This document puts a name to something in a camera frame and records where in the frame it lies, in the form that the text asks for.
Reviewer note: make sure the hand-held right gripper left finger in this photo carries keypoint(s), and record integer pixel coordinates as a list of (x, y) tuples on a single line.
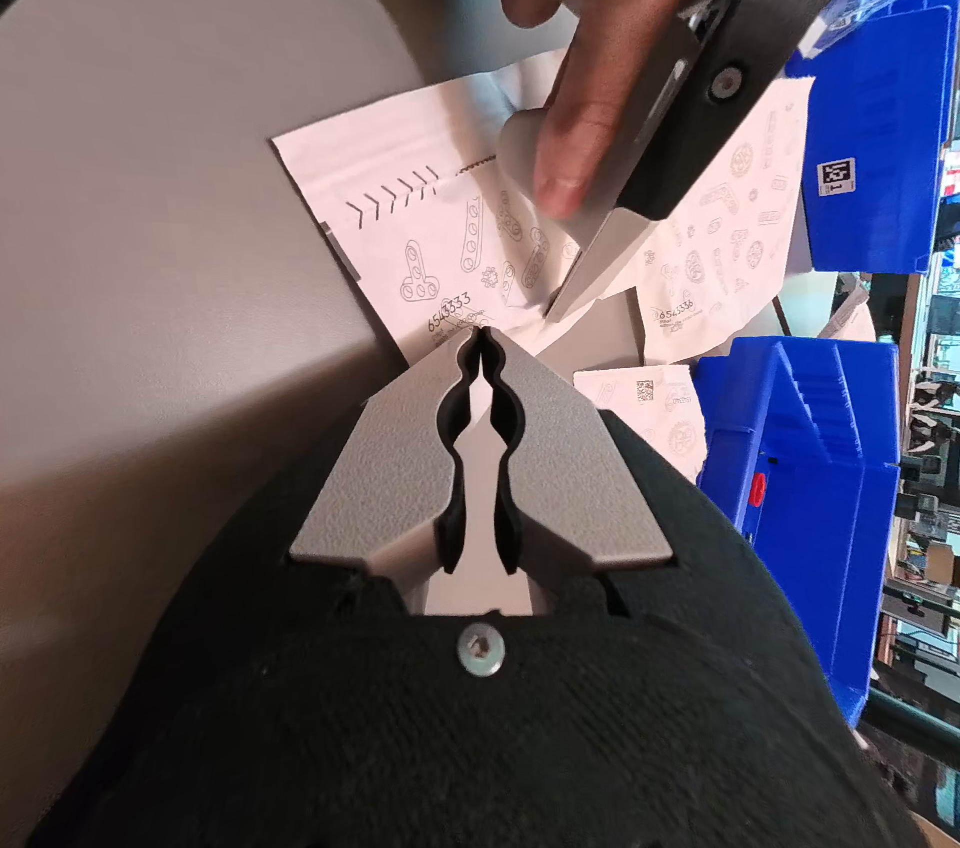
[(375, 481)]

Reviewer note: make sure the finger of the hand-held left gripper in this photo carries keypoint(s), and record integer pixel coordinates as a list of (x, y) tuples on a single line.
[(607, 256)]

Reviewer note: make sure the small white printed paper bag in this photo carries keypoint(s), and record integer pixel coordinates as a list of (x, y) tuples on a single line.
[(622, 428)]

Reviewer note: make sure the grey desk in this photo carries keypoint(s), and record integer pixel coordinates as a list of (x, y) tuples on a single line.
[(150, 263)]

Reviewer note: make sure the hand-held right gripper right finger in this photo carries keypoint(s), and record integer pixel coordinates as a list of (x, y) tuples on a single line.
[(585, 488)]

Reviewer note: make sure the blue plastic bin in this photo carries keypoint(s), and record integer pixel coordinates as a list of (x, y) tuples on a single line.
[(810, 563), (877, 113)]

